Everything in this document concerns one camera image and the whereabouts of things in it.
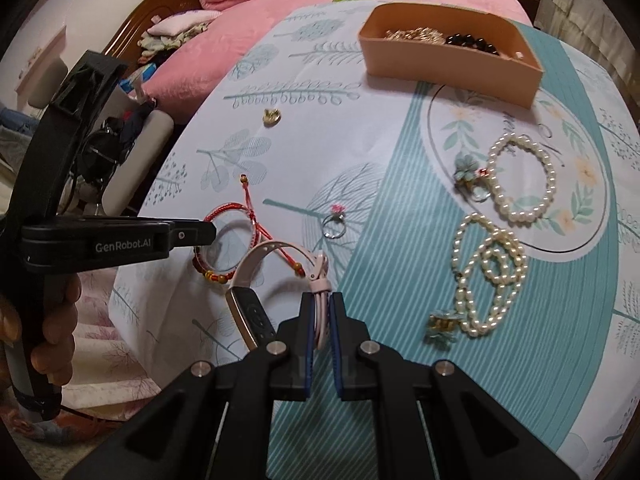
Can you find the wooden headboard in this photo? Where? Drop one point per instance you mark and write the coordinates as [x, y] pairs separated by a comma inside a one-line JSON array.
[[150, 15]]

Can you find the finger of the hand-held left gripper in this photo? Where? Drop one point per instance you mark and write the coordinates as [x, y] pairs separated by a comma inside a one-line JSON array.
[[192, 234]]

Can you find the pink floral cloth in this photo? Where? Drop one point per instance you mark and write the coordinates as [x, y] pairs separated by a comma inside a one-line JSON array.
[[110, 350]]

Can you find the cream lace cover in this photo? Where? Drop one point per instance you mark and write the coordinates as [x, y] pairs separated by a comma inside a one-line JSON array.
[[575, 5]]

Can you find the grey chair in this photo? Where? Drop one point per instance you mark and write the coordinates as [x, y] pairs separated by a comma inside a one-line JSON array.
[[140, 160]]

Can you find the pile of clothes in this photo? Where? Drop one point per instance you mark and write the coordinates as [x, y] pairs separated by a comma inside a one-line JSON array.
[[160, 45]]

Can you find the black bag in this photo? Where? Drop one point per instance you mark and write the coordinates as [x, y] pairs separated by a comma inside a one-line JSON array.
[[105, 150]]

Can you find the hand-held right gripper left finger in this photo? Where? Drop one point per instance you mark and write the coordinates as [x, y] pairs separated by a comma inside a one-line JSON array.
[[309, 345]]

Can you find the white floral pillow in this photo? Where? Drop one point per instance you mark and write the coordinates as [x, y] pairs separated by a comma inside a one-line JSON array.
[[180, 25]]

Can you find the pink smart watch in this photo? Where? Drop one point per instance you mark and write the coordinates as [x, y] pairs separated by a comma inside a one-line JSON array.
[[252, 317]]

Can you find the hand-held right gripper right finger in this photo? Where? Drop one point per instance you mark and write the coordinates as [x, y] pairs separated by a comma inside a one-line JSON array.
[[337, 347]]

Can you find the person's left hand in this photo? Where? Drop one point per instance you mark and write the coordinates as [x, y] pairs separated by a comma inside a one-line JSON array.
[[57, 330]]

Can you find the blue gold flower brooch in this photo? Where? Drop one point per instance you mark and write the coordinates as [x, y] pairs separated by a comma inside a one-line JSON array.
[[442, 330]]

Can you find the tan storage box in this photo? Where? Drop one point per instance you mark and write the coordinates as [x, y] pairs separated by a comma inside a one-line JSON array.
[[450, 70]]

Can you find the blue tissue packet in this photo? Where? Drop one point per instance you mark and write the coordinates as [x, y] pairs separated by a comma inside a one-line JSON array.
[[144, 75]]

